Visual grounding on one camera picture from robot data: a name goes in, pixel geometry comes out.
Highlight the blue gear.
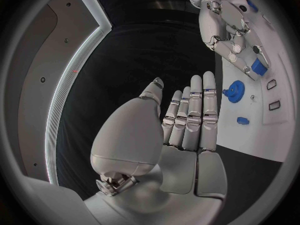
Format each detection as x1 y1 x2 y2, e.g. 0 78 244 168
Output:
221 80 246 104

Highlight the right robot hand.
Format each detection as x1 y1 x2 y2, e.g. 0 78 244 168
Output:
198 0 271 82

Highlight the blue plug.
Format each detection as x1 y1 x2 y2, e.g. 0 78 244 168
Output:
236 116 250 126

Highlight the white task board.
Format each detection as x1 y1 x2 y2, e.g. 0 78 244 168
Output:
214 0 297 163

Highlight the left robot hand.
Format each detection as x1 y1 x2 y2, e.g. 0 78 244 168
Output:
83 70 229 225

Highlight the blue block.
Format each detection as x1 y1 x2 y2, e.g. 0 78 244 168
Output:
250 57 269 77

